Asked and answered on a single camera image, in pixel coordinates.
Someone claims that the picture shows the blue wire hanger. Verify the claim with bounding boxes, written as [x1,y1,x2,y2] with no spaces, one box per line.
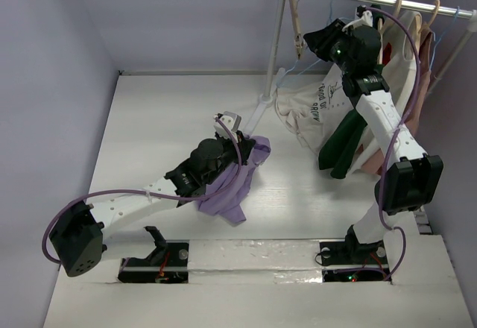
[277,0,351,89]
[429,6,460,70]

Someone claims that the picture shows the purple t shirt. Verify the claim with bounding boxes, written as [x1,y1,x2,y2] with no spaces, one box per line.
[196,136,271,225]

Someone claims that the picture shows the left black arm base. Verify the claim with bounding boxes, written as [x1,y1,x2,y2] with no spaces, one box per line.
[117,226,189,284]

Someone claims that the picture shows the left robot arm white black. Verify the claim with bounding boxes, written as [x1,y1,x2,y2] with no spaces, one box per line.
[42,131,258,277]

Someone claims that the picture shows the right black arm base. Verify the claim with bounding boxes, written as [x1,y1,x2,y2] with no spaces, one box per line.
[314,226,390,283]

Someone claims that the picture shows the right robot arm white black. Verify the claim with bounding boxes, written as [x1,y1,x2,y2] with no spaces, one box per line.
[304,19,443,262]

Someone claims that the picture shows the wooden clip hanger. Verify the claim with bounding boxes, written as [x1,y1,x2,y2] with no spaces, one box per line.
[288,0,305,60]

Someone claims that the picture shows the wooden hanger left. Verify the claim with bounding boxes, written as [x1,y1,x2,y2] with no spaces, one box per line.
[377,0,402,64]

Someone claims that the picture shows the cream printed t shirt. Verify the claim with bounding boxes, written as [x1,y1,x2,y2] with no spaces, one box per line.
[275,66,353,154]

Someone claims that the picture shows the dark green t shirt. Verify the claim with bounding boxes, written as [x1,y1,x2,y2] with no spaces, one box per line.
[318,109,367,180]

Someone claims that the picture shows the wooden hanger right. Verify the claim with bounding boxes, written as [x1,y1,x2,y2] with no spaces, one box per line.
[409,0,441,60]

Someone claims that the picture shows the pink shirt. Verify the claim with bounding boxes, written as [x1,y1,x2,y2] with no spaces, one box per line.
[355,28,434,175]

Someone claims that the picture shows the red garment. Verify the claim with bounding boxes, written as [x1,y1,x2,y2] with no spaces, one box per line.
[382,42,392,66]

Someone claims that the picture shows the white clothes rack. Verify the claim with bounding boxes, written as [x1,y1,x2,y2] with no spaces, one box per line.
[243,0,476,135]

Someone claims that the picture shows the white tank top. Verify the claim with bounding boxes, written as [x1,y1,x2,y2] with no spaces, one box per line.
[350,10,423,174]

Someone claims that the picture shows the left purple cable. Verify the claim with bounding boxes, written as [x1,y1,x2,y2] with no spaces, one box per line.
[40,117,249,264]

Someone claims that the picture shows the purple cable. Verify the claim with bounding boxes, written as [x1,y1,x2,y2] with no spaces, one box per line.
[367,5,422,283]
[40,117,249,264]

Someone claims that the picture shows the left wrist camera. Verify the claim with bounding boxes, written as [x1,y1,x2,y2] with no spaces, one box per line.
[214,111,241,139]

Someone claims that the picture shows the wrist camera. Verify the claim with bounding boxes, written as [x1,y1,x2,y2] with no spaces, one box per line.
[214,111,241,139]
[342,6,385,32]

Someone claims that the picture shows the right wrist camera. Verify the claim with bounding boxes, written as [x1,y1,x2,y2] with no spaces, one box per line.
[342,6,385,32]

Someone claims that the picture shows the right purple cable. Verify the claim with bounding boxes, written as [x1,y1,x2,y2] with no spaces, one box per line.
[367,5,422,283]

